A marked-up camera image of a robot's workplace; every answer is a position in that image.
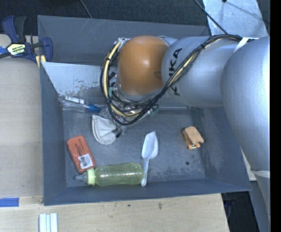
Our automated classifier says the pale wood flat board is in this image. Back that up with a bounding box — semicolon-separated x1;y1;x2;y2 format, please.
0;57;44;199

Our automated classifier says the white cloth pouch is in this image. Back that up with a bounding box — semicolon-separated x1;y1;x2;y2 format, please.
91;114;118;145

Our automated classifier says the yellow-green baby bottle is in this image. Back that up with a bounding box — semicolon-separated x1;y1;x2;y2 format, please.
74;162;144;187

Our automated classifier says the grey metal bin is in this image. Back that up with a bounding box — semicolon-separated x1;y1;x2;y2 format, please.
37;15;253;206

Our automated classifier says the white plastic scoop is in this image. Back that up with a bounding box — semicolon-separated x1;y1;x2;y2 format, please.
140;130;159;187

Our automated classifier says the orange flat box barcode label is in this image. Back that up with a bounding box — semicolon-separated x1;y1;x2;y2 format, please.
66;135;97;174

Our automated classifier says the small orange wooden toy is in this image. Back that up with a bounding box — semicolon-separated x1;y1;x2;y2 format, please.
182;126;205;150

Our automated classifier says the clear plastic bottle blue cap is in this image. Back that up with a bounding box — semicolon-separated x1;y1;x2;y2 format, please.
58;95;101;114

